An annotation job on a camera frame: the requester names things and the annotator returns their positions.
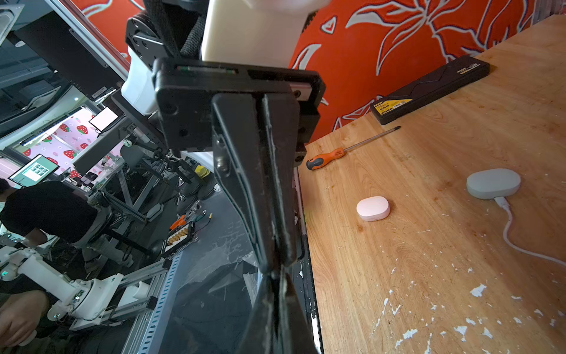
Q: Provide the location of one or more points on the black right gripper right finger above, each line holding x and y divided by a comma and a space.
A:
294, 333

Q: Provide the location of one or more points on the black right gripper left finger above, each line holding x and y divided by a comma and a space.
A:
260, 333

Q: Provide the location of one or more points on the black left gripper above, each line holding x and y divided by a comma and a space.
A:
188, 91

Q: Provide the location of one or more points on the mint green earbuds case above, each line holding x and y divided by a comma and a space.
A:
490, 184

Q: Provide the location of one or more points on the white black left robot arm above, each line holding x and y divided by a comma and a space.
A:
256, 33

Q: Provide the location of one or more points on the orange black screwdriver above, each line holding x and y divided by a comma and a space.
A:
323, 159

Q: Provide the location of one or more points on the pink earbuds case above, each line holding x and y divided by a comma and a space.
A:
373, 208

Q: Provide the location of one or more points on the black flat tool case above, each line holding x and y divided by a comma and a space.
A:
429, 88

